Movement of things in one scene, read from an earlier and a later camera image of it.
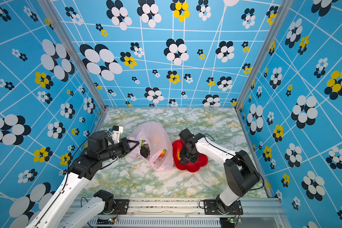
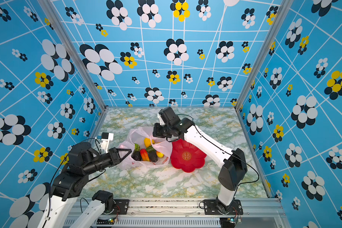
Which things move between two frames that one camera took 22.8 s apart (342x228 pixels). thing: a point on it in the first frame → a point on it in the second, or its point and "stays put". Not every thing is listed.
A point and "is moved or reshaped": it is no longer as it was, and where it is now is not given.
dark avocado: x=144 y=152 → x=153 y=156
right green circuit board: x=227 y=221 stays put
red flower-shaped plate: x=202 y=160 stays put
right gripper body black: x=186 y=155 → x=163 y=131
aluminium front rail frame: x=187 y=213 stays put
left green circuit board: x=107 y=221 stays put
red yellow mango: x=178 y=155 → x=144 y=155
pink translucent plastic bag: x=155 y=146 is moved or reshaped
